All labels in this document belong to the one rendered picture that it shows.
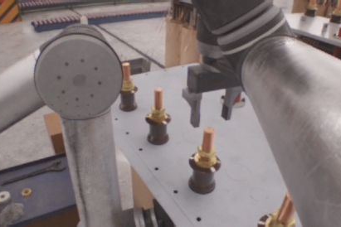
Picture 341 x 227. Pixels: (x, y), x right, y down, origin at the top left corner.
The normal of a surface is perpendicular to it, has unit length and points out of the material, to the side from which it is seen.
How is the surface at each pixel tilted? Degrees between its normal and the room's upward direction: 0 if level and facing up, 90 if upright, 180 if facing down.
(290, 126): 72
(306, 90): 46
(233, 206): 0
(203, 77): 90
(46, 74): 79
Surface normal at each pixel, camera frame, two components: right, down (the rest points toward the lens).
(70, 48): 0.28, 0.24
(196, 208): 0.03, -0.85
